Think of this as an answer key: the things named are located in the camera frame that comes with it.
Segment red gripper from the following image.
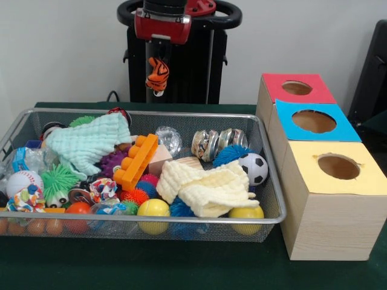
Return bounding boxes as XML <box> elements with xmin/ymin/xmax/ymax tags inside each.
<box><xmin>134</xmin><ymin>8</ymin><xmax>192</xmax><ymax>65</ymax></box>

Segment orange tiger plush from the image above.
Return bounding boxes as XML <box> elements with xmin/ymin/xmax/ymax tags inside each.
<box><xmin>145</xmin><ymin>56</ymin><xmax>170</xmax><ymax>92</ymax></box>

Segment mint green waffle cloth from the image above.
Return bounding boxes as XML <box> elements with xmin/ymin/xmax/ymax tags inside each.
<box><xmin>47</xmin><ymin>113</ymin><xmax>132</xmax><ymax>176</ymax></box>

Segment cream waffle cloth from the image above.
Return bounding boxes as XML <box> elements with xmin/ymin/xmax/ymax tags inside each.
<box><xmin>156</xmin><ymin>159</ymin><xmax>261</xmax><ymax>218</ymax></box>

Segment silver mesh bin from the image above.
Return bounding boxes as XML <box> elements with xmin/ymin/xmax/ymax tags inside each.
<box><xmin>0</xmin><ymin>108</ymin><xmax>287</xmax><ymax>244</ymax></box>

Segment wooden box three holes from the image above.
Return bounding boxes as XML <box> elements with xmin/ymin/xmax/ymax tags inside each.
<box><xmin>255</xmin><ymin>72</ymin><xmax>387</xmax><ymax>261</ymax></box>

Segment silver metal can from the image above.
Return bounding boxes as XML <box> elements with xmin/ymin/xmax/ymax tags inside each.
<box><xmin>192</xmin><ymin>129</ymin><xmax>220</xmax><ymax>163</ymax></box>

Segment plain wooden block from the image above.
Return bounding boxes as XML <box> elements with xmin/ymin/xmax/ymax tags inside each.
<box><xmin>148</xmin><ymin>144</ymin><xmax>174</xmax><ymax>176</ymax></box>

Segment crushed printed metal can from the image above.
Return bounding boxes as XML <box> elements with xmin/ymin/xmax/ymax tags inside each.
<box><xmin>218</xmin><ymin>128</ymin><xmax>249</xmax><ymax>151</ymax></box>

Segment orange toy building block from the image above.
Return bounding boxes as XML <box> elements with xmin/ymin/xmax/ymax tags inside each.
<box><xmin>112</xmin><ymin>133</ymin><xmax>159</xmax><ymax>192</ymax></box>

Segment black white soccer ball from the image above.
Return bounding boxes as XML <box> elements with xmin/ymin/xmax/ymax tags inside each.
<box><xmin>238</xmin><ymin>153</ymin><xmax>269</xmax><ymax>185</ymax></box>

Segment yellow seamed ball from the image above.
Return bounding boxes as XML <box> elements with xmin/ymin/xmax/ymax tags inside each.
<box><xmin>136</xmin><ymin>198</ymin><xmax>171</xmax><ymax>235</ymax></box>

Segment plain yellow ball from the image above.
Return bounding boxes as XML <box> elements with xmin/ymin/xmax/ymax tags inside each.
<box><xmin>229</xmin><ymin>206</ymin><xmax>265</xmax><ymax>236</ymax></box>

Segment white baseball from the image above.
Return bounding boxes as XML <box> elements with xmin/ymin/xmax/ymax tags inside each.
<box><xmin>5</xmin><ymin>170</ymin><xmax>45</xmax><ymax>199</ymax></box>

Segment black upright panel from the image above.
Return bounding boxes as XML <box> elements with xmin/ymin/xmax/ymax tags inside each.
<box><xmin>346</xmin><ymin>19</ymin><xmax>387</xmax><ymax>123</ymax></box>

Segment dark green table cloth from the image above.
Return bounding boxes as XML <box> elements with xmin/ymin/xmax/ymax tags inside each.
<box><xmin>0</xmin><ymin>101</ymin><xmax>387</xmax><ymax>290</ymax></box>
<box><xmin>360</xmin><ymin>110</ymin><xmax>387</xmax><ymax>129</ymax></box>

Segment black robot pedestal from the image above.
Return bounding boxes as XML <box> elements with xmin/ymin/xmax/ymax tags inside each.
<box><xmin>117</xmin><ymin>0</ymin><xmax>242</xmax><ymax>105</ymax></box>

